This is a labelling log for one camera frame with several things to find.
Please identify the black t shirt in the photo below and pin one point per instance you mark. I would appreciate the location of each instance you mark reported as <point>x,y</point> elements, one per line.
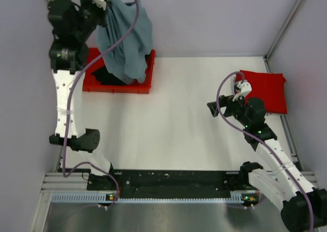
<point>107,76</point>

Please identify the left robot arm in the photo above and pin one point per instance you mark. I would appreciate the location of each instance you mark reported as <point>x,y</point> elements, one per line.
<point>72,25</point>

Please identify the aluminium frame rail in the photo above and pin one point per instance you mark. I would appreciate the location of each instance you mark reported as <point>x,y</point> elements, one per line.
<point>55,182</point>

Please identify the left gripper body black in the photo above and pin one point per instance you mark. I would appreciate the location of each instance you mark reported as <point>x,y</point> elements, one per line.
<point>91,15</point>

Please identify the blue grey t shirt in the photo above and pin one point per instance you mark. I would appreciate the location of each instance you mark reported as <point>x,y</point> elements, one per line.
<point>119,18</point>

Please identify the red plastic bin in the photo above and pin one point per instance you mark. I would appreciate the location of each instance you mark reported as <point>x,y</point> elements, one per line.
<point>93,83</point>

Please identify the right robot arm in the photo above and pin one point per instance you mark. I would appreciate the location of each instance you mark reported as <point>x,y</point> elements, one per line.
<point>302,206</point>

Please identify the grey slotted cable duct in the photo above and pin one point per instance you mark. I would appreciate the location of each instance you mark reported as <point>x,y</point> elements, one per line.
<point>106,199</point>

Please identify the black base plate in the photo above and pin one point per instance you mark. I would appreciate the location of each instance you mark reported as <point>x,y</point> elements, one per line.
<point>170,184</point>

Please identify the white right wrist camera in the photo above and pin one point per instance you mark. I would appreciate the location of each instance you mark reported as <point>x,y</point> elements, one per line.
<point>242,90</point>

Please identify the red t shirt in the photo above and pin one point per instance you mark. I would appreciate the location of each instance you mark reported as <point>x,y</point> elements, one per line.
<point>269,88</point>

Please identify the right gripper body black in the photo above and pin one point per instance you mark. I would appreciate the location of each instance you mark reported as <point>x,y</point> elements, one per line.
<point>234,108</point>

